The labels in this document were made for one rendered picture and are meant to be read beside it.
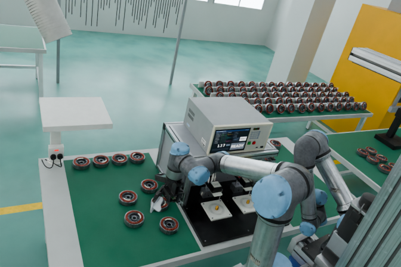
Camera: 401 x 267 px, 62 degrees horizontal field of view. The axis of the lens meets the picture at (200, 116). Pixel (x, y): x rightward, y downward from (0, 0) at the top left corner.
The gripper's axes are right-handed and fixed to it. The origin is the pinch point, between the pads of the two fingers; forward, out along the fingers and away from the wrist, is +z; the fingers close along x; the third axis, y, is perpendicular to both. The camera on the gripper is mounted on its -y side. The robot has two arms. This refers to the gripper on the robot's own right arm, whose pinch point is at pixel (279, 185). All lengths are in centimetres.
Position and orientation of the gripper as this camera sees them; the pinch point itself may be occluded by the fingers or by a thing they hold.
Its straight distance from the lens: 211.5
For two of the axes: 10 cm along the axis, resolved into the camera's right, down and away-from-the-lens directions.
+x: 0.3, 10.0, 0.2
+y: -8.8, 0.3, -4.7
